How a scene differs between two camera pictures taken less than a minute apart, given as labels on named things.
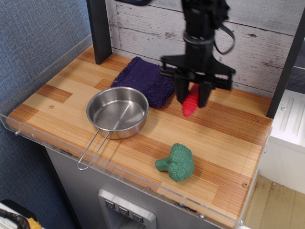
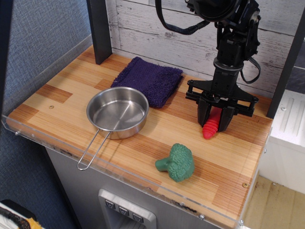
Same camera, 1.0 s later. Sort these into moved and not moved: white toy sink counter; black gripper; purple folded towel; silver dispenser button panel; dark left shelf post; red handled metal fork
Moved: black gripper; red handled metal fork
Not moved: white toy sink counter; silver dispenser button panel; dark left shelf post; purple folded towel
